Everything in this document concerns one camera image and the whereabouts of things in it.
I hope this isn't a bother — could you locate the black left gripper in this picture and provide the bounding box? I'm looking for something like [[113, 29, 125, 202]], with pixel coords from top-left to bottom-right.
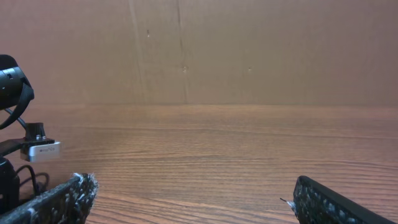
[[1, 138, 25, 214]]

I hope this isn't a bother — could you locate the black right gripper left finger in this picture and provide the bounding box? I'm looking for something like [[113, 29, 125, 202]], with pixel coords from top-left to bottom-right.
[[1, 173, 98, 224]]

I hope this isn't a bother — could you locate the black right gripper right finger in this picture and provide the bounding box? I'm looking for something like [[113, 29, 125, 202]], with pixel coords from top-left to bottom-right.
[[286, 175, 394, 224]]

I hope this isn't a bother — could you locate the black usb cable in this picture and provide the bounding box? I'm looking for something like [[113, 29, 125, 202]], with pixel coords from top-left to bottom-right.
[[15, 164, 50, 200]]

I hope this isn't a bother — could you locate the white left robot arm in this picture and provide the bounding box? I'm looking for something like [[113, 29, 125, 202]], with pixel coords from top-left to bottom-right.
[[1, 55, 34, 214]]

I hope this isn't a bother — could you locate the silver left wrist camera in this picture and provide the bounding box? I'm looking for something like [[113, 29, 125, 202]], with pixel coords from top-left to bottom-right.
[[20, 123, 61, 162]]

